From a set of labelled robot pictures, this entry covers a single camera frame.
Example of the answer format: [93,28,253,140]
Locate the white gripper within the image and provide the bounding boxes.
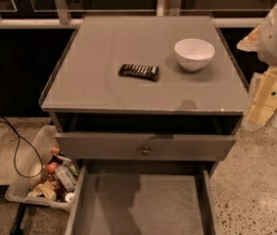
[237,3,277,126]

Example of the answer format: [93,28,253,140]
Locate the black rxbar chocolate bar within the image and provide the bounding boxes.
[118,64,160,81]

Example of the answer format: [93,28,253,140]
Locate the grey top drawer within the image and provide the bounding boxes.
[55,132,236,162]

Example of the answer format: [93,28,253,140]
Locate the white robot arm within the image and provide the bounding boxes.
[237,3,277,131]

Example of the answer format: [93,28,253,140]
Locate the white ceramic bowl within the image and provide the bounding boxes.
[174,38,215,71]

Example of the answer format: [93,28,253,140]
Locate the clear plastic bottle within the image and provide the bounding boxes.
[55,164,76,192]

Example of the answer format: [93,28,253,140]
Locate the clear plastic storage bin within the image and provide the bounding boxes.
[5,125,72,212]

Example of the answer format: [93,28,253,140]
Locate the yellow crumpled snack bag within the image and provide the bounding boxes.
[28,180,62,201]

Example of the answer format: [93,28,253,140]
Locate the metal window railing frame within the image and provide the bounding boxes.
[0,0,277,28]

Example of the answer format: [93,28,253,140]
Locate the orange round fruit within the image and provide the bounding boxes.
[47,163,59,174]

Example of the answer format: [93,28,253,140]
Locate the open grey middle drawer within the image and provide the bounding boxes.
[65,162,218,235]

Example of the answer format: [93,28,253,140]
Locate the round metal drawer knob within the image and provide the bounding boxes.
[142,146,151,156]

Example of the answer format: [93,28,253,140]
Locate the black cable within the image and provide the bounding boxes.
[0,105,44,179]

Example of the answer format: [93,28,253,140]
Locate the grey drawer cabinet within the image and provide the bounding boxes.
[38,15,260,235]

